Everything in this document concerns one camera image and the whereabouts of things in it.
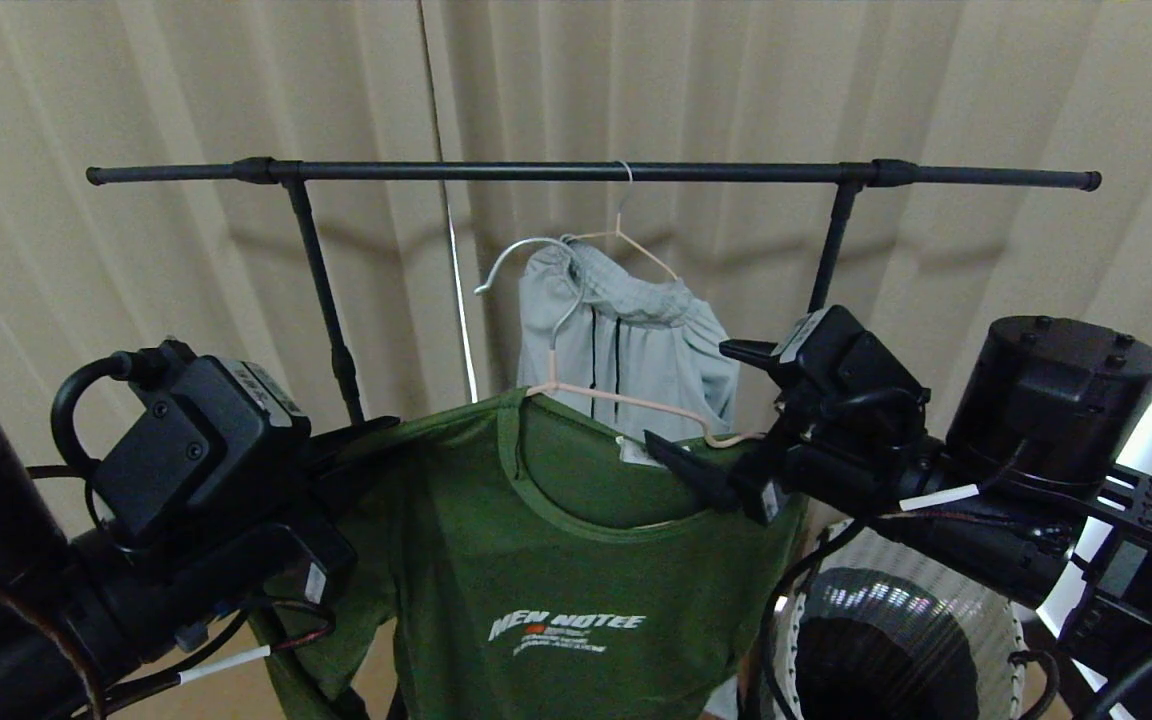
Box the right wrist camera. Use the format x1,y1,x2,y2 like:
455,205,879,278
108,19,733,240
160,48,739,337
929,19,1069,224
771,305,932,451

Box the green garment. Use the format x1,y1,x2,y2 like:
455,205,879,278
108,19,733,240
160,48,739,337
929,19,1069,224
256,388,807,720

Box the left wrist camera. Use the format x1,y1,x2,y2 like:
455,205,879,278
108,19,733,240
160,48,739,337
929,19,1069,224
86,340,312,551

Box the pale grey shorts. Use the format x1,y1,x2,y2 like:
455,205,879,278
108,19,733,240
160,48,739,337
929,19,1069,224
516,240,740,441

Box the black clothes rack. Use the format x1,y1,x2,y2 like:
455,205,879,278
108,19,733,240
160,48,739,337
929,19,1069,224
86,157,1102,426

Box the beige curtain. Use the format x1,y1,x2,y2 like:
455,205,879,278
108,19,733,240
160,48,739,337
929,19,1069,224
0,0,1152,541

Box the pink clothes hanger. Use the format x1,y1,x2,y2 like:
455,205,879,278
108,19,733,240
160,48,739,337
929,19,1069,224
558,160,682,283
473,236,769,449

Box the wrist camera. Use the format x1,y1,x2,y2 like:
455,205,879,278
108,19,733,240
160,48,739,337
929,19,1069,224
771,305,932,451
86,340,312,551

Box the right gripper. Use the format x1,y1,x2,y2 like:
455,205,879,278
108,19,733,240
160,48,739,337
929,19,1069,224
644,338,939,526

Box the white laundry basket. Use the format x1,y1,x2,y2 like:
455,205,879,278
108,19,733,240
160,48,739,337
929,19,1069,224
756,515,1062,720

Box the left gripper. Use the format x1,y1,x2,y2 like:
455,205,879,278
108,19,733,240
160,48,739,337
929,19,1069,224
74,415,402,668

